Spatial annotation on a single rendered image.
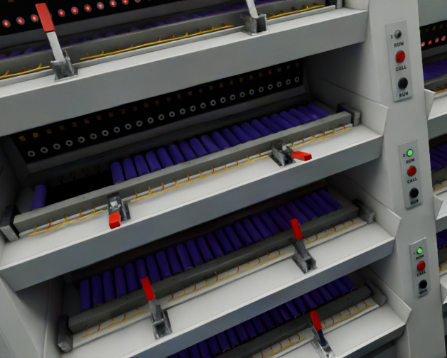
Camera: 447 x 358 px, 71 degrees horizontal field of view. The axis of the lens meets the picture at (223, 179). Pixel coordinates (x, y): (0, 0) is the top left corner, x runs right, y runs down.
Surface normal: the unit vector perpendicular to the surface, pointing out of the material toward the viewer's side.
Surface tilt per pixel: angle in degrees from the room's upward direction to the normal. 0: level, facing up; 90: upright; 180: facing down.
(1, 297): 90
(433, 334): 90
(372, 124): 90
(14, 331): 90
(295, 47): 111
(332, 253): 21
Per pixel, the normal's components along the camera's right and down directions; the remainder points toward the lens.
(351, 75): -0.92, 0.32
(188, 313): -0.13, -0.80
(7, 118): 0.36, 0.51
